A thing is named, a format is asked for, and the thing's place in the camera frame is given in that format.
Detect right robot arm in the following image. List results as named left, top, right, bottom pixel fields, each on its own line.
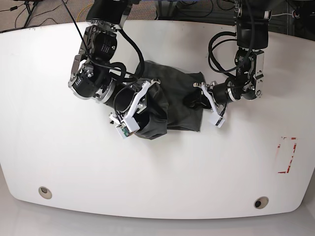
left=68, top=0, right=166, bottom=133

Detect left table grommet hole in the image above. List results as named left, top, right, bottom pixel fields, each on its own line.
left=38, top=186, right=52, bottom=200

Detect dark grey t-shirt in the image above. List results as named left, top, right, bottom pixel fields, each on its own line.
left=135, top=60, right=205, bottom=140

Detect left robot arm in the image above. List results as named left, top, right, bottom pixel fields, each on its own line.
left=183, top=0, right=271, bottom=117

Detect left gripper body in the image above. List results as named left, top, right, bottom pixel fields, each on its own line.
left=193, top=82, right=227, bottom=120

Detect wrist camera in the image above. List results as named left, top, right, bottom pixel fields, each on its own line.
left=115, top=118, right=140, bottom=139
left=208, top=113, right=225, bottom=128

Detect black tripod stand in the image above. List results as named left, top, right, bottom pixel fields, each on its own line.
left=14, top=0, right=40, bottom=29

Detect right table grommet hole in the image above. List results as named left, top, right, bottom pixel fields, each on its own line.
left=253, top=196, right=269, bottom=209

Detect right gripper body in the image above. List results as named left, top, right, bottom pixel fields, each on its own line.
left=109, top=80, right=160, bottom=125

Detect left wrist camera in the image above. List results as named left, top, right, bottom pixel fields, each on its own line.
left=208, top=113, right=225, bottom=128

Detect table grommet hole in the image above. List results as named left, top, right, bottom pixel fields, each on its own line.
left=253, top=196, right=269, bottom=209
left=38, top=186, right=52, bottom=200

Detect red tape rectangle marking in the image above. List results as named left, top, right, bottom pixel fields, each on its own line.
left=275, top=137, right=298, bottom=174

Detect yellow cable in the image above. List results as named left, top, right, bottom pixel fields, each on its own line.
left=76, top=0, right=93, bottom=23

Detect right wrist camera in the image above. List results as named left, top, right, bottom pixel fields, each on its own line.
left=115, top=118, right=140, bottom=139

